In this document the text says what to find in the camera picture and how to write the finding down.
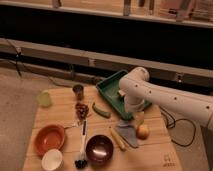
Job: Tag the white paper cup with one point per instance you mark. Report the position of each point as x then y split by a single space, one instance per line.
52 160

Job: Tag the grey cloth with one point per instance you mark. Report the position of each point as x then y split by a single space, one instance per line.
127 132

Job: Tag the orange bowl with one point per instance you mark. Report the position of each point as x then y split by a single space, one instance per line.
49 137

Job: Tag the yellow banana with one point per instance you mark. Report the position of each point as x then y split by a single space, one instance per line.
117 139

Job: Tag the orange apple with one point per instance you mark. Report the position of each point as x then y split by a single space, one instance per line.
142 132

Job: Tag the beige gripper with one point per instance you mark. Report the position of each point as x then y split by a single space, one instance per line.
139 118

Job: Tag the bunch of red grapes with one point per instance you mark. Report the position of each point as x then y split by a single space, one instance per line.
82 110

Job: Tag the green plastic tray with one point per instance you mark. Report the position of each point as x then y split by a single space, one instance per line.
108 88

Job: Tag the light green plastic cup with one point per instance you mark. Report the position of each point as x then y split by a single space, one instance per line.
44 99

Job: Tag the green cucumber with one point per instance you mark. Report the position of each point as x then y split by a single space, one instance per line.
101 112

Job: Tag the small dark metal cup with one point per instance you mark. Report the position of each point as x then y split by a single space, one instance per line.
78 91

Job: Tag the dark red bowl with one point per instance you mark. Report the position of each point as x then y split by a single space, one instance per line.
99 150

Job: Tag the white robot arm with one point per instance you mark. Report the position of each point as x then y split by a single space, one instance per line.
137 89

